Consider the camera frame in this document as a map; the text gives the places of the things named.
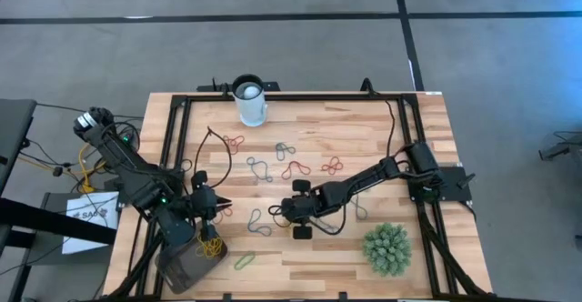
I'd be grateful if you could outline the white printed paper sheet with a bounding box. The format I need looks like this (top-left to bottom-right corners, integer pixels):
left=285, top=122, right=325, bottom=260
left=61, top=191, right=121, bottom=256

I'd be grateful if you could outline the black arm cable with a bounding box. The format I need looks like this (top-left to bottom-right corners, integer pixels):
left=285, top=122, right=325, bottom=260
left=194, top=126, right=234, bottom=189
left=384, top=99, right=397, bottom=160

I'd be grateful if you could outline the grey box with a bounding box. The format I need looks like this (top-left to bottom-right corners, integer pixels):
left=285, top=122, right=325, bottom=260
left=26, top=191, right=120, bottom=267

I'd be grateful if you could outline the white cylindrical container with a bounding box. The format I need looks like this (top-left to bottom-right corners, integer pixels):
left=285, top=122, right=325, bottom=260
left=232, top=73, right=269, bottom=128

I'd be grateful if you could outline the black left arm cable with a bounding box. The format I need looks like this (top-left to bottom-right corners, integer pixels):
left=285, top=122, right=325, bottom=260
left=194, top=126, right=234, bottom=189

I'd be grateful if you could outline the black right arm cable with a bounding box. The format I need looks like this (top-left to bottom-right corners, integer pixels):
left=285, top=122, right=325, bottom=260
left=384, top=99, right=397, bottom=160

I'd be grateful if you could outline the yellow rubber band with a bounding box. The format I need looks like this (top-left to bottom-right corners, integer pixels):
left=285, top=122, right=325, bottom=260
left=196, top=237, right=224, bottom=260

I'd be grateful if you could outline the black desk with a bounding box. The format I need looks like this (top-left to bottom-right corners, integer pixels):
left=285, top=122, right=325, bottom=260
left=0, top=98, right=38, bottom=196

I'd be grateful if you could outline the dark grey plastic bin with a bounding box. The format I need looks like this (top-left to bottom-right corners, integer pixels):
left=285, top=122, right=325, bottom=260
left=154, top=231, right=230, bottom=295

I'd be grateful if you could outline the green rubber band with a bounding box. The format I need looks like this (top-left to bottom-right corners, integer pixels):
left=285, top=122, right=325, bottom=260
left=233, top=251, right=256, bottom=271

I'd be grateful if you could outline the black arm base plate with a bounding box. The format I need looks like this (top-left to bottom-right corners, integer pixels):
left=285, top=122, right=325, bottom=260
left=406, top=165, right=474, bottom=204

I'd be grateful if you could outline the green artificial plant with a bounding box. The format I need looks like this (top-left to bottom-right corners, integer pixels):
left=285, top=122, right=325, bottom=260
left=362, top=222, right=413, bottom=277

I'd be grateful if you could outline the black stand base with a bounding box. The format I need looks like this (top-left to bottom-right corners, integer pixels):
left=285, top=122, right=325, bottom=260
left=538, top=130, right=582, bottom=162

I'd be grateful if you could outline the black floor cable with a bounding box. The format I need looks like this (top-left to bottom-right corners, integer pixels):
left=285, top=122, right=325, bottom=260
left=35, top=103, right=92, bottom=113

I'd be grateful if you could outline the black stand beam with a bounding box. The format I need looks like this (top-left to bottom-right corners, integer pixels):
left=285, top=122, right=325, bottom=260
left=0, top=196, right=118, bottom=247

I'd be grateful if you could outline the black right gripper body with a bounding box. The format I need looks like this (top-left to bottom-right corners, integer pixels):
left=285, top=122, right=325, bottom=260
left=282, top=179, right=328, bottom=240

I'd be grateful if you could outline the red rubber band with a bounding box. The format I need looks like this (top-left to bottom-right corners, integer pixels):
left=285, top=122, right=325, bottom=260
left=280, top=160, right=313, bottom=181
left=222, top=134, right=246, bottom=156
left=320, top=156, right=345, bottom=176
left=213, top=206, right=234, bottom=225

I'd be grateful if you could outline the black device with antennas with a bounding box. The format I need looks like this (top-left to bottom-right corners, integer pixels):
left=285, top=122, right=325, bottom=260
left=196, top=77, right=282, bottom=93

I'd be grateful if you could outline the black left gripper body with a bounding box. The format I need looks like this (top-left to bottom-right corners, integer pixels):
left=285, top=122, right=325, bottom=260
left=184, top=170, right=219, bottom=244

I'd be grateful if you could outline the yellow power cable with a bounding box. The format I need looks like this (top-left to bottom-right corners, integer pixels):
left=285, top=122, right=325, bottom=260
left=77, top=142, right=106, bottom=195

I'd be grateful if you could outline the black cable with connector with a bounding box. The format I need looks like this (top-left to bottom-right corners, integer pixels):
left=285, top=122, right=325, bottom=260
left=17, top=137, right=81, bottom=180

